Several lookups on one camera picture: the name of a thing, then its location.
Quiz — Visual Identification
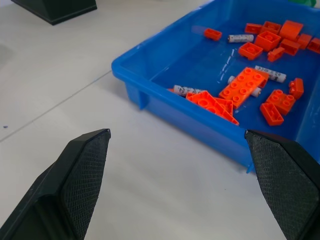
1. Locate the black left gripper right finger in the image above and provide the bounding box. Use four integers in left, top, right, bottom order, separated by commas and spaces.
244, 129, 320, 240

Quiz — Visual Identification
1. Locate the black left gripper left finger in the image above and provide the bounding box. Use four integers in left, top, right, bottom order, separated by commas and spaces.
0, 128, 112, 240

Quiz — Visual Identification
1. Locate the orange 2x4 plastic building brick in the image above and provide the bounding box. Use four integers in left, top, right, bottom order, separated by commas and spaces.
218, 66, 270, 110

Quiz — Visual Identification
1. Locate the white printed battery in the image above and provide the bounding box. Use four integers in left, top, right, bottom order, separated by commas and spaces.
254, 65, 287, 84
227, 34, 255, 44
227, 75, 262, 98
173, 84, 208, 97

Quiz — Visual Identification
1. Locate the smooth-topped orange block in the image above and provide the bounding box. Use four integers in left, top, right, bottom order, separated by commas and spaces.
279, 19, 304, 41

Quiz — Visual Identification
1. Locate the blue plastic bin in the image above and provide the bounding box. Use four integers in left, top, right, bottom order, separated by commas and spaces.
111, 0, 320, 175

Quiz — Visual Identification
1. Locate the black stand base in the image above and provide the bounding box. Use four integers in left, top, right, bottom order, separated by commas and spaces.
11, 0, 98, 26

